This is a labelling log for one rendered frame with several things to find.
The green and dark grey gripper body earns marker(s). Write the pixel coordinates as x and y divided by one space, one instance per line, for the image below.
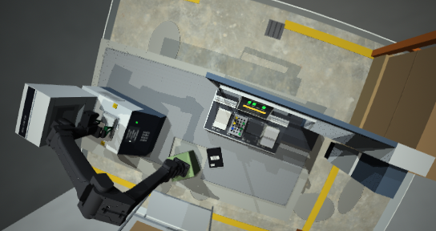
96 134

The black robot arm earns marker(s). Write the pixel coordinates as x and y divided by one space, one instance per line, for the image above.
97 191

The white benchtop lab instrument with lid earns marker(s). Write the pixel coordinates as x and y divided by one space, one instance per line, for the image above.
136 129

